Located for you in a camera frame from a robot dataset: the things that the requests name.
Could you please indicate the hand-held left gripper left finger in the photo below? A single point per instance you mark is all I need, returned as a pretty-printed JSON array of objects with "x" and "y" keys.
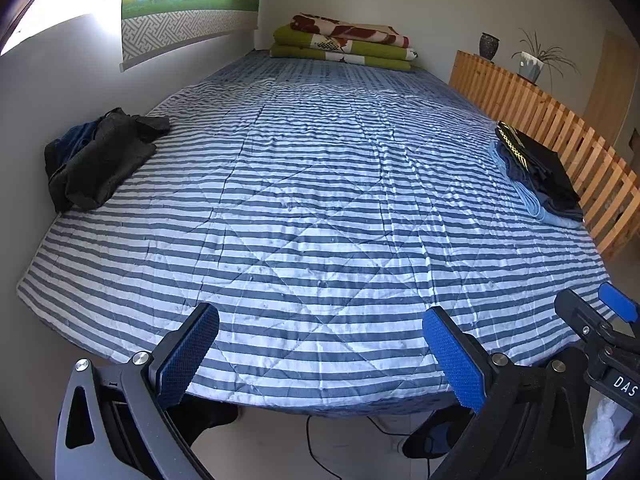
[{"x": 185, "y": 355}]

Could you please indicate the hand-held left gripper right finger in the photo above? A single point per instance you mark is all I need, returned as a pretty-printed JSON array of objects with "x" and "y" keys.
[{"x": 455, "y": 360}]

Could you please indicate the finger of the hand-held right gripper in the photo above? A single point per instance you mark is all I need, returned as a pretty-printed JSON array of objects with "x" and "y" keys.
[
  {"x": 620, "y": 304},
  {"x": 577, "y": 310}
]

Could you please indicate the white fluffy cloth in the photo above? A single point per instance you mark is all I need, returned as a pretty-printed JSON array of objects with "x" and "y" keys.
[{"x": 607, "y": 420}]

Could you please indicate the black slipper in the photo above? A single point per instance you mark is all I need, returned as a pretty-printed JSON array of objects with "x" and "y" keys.
[
  {"x": 210, "y": 415},
  {"x": 430, "y": 442}
]

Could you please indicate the dark navy folded garment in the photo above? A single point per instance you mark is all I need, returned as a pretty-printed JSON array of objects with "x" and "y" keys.
[{"x": 562, "y": 207}]

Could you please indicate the black garment with yellow print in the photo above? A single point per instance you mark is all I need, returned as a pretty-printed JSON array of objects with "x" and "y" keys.
[{"x": 540, "y": 160}]

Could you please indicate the blue white striped bed cover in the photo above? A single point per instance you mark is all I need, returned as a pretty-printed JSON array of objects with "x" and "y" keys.
[{"x": 310, "y": 185}]

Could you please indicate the wooden door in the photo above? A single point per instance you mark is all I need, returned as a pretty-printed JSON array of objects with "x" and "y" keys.
[{"x": 610, "y": 90}]

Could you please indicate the dark blue garment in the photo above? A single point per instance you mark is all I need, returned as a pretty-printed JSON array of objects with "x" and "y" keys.
[{"x": 80, "y": 135}]

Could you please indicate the potted plant in white pot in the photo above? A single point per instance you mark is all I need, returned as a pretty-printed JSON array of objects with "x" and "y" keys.
[{"x": 530, "y": 67}]

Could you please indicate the dark vase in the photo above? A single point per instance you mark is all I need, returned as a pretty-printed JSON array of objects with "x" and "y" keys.
[{"x": 489, "y": 46}]

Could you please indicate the green folded blanket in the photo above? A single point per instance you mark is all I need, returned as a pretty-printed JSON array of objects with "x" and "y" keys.
[
  {"x": 320, "y": 57},
  {"x": 295, "y": 35}
]

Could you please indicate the red floral folded blanket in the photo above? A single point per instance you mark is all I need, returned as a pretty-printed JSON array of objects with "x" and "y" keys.
[{"x": 350, "y": 30}]

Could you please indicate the wooden slatted bed rail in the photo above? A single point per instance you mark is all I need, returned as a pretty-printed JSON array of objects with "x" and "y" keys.
[{"x": 525, "y": 95}]

